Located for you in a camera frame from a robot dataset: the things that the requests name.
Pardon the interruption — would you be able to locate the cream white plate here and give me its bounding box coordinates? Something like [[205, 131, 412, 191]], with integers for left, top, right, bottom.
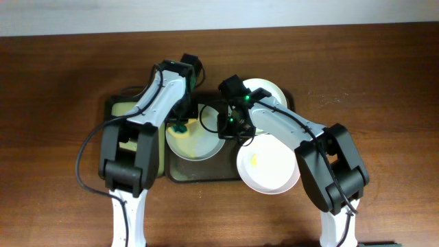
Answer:
[[243, 78, 288, 124]]

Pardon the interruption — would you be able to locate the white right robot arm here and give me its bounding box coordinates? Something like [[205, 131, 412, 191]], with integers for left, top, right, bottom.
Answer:
[[217, 75, 370, 246]]

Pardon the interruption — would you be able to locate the pink plate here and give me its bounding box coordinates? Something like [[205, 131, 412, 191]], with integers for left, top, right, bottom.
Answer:
[[236, 134, 300, 195]]

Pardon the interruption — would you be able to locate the green yellow scrub sponge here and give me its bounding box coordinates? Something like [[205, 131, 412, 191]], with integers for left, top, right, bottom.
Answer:
[[167, 119, 197, 139]]

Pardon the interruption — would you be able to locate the pale blue plate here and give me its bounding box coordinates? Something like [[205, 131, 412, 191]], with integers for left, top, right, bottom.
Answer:
[[165, 119, 225, 161]]

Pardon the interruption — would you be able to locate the black sponge tray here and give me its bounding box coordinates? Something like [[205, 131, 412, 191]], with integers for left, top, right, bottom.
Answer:
[[104, 85, 166, 179]]

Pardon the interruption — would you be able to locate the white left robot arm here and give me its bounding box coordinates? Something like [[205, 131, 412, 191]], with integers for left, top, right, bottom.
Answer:
[[98, 54, 204, 246]]

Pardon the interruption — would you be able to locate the dark brown serving tray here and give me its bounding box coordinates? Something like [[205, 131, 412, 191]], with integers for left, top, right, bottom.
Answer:
[[163, 88, 296, 184]]

